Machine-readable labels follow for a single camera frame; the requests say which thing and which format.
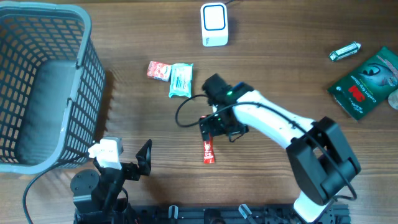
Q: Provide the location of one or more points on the white barcode scanner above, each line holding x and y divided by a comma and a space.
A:
214, 24

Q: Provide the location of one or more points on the grey plastic mesh basket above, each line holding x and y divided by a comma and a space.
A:
52, 84

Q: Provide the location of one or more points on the orange candy pack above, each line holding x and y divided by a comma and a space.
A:
159, 71

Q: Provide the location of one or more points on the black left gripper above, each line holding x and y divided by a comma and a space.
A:
134, 173

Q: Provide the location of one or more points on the green glove package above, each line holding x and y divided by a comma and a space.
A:
361, 90

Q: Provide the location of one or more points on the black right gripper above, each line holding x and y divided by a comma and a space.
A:
214, 129

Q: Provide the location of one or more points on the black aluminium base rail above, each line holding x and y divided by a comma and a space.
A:
278, 213

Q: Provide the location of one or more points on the green lidded small jar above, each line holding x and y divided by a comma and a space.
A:
393, 99

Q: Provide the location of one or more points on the teal wet wipes pack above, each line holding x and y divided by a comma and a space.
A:
181, 80

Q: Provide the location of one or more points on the green white gum pack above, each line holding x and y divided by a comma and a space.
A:
345, 51

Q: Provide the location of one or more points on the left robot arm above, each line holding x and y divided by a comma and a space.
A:
98, 194

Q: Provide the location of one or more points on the red coffee stick sachet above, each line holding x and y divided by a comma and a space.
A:
209, 152

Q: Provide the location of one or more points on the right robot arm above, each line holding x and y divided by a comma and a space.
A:
319, 154

